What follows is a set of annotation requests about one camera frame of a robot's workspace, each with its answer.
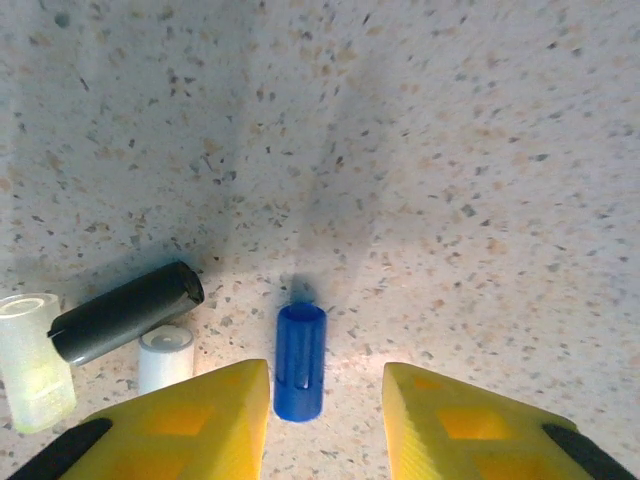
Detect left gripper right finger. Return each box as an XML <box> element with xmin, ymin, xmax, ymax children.
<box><xmin>381</xmin><ymin>361</ymin><xmax>635</xmax><ymax>480</ymax></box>

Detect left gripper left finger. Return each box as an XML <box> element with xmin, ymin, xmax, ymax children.
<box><xmin>4</xmin><ymin>357</ymin><xmax>272</xmax><ymax>480</ymax></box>

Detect white pen cap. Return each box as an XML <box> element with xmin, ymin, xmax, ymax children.
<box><xmin>137</xmin><ymin>324</ymin><xmax>197</xmax><ymax>396</ymax></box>

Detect blue pen cap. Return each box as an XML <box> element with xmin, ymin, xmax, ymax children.
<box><xmin>272</xmin><ymin>302</ymin><xmax>329</xmax><ymax>424</ymax></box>

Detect black pen cap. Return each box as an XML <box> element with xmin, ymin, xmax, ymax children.
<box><xmin>47</xmin><ymin>260</ymin><xmax>206</xmax><ymax>367</ymax></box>

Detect translucent pen cap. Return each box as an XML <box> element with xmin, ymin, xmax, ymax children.
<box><xmin>0</xmin><ymin>293</ymin><xmax>79</xmax><ymax>435</ymax></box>

